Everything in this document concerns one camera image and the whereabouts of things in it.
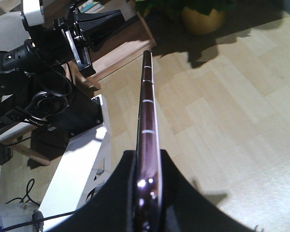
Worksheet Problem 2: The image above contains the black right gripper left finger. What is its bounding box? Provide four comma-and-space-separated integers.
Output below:
50, 150, 136, 232

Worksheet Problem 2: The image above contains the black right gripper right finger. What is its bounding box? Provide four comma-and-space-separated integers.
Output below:
160, 149, 253, 232

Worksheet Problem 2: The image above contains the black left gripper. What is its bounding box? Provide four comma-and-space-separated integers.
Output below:
29, 6, 125, 77

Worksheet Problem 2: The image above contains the black foldable smartphone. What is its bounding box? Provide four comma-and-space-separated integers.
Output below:
133, 50, 163, 232

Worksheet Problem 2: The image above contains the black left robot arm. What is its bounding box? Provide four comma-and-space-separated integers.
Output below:
0, 4, 125, 137

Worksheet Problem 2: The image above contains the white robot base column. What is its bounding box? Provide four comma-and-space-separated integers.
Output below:
0, 94, 112, 232

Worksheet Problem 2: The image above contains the light wooden desk shelf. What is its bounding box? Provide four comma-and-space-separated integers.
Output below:
44, 0, 156, 89

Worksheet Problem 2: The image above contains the yellow plant pot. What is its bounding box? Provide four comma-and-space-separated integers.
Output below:
181, 7, 228, 35

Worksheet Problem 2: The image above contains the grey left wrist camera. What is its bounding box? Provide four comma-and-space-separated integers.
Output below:
21, 0, 44, 31

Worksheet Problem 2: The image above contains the black floor cable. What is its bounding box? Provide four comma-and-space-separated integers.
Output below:
0, 178, 75, 232

